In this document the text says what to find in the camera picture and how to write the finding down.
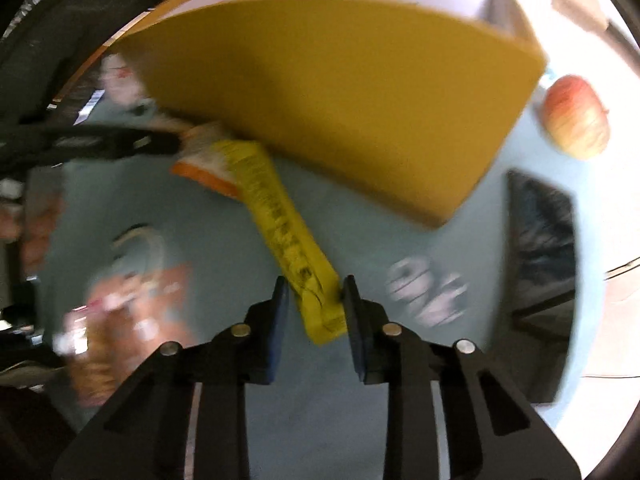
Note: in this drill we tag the orange chips packet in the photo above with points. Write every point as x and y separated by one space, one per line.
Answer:
210 165

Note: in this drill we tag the red apple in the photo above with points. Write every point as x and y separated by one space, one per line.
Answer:
575 117

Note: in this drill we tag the yellow cardboard box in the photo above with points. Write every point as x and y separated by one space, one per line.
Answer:
340 100

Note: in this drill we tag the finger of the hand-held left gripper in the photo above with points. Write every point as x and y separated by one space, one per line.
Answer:
100 142

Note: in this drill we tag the long yellow snack packet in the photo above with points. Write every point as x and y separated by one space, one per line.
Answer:
285 220

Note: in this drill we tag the white printed plastic bag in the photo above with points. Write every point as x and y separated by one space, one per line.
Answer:
117 79

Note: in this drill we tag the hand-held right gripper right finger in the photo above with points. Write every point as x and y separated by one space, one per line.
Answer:
355 332

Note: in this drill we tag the dark carved wooden furniture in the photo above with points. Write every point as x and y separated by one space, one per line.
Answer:
30 35

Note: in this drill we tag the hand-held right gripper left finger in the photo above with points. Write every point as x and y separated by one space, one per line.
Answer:
277 332

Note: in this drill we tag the person's left hand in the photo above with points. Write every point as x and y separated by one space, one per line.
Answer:
30 227

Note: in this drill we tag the clear bread packet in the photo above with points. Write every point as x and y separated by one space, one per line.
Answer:
100 352

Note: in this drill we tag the black smartphone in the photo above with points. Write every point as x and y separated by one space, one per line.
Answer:
542 240

